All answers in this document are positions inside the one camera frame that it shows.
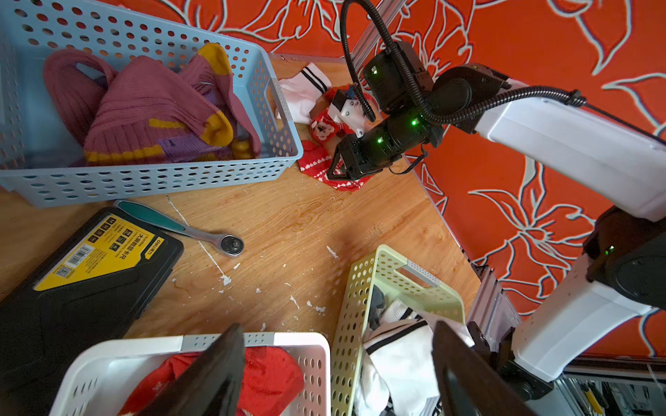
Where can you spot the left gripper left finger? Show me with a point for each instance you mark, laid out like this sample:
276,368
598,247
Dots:
211,385

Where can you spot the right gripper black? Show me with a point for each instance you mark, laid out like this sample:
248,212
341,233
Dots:
356,158

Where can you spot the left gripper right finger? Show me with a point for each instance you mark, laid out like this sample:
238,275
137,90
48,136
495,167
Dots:
468,386

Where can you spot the red cat face sock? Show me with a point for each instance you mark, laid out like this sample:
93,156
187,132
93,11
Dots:
325,134

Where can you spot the red christmas sock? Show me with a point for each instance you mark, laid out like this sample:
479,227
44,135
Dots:
272,380

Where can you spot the white striped sock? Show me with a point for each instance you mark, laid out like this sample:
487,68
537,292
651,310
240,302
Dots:
398,373
302,91

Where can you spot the blue perforated plastic basket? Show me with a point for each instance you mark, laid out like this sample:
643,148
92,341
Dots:
44,163

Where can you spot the white perforated plastic basket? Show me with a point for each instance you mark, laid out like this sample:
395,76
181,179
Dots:
101,379

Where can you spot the green perforated plastic basket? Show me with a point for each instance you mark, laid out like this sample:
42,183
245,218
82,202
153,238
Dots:
397,278

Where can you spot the black case yellow label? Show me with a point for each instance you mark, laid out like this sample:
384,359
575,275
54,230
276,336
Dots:
92,289

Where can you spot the ratchet wrench green handle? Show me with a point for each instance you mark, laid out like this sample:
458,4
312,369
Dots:
226,244

